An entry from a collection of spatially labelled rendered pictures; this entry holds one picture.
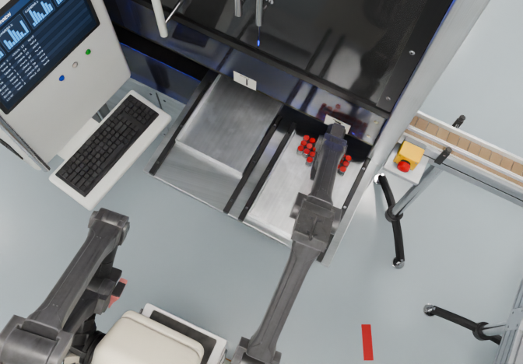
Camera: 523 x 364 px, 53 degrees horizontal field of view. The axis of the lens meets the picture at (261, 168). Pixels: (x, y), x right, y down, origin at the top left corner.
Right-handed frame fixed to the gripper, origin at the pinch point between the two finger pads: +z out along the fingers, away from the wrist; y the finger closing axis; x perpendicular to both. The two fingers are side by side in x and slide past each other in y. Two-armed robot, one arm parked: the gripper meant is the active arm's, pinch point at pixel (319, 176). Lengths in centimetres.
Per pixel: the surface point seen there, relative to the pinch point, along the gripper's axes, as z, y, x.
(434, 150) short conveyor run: -1.2, 18.5, -36.0
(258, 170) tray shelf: 4.6, -1.1, 20.3
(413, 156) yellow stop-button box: -10.8, 9.5, -27.1
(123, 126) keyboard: 10, 6, 72
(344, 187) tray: 4.3, -0.1, -9.2
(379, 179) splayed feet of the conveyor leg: 85, 42, -35
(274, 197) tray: 4.5, -9.4, 12.9
